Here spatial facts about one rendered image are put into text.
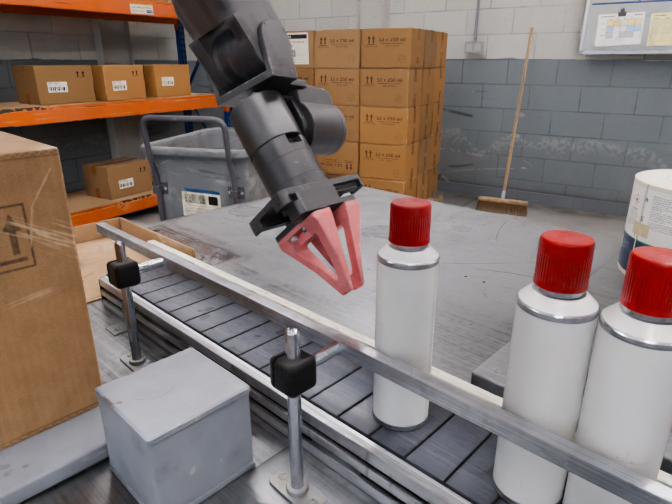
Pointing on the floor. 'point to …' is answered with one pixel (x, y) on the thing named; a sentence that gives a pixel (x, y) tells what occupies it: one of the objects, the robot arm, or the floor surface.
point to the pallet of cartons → (381, 102)
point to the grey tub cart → (199, 168)
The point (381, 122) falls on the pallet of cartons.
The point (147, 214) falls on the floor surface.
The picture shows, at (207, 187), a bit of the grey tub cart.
